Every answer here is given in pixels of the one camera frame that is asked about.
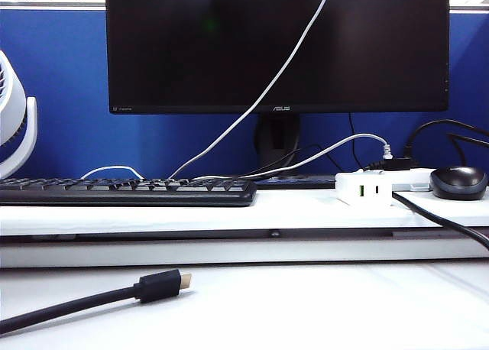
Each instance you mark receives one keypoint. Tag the black keyboard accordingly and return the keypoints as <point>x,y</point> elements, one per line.
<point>114,197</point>

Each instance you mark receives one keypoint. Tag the white power strip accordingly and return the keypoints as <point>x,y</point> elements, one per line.
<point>412,178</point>

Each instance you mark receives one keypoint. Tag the blue office partition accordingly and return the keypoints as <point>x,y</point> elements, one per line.
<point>68,78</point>

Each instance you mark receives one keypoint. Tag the black ASUS monitor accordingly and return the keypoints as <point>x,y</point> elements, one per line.
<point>363,52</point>

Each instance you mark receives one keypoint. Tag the black monitor stand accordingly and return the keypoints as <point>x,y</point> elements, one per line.
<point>277,136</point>

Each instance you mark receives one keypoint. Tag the white charger brick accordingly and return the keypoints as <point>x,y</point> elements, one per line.
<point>363,189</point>

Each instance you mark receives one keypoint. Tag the white desk fan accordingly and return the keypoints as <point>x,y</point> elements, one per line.
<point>11,109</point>

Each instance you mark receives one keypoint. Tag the black computer mouse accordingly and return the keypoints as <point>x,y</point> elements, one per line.
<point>458,185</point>

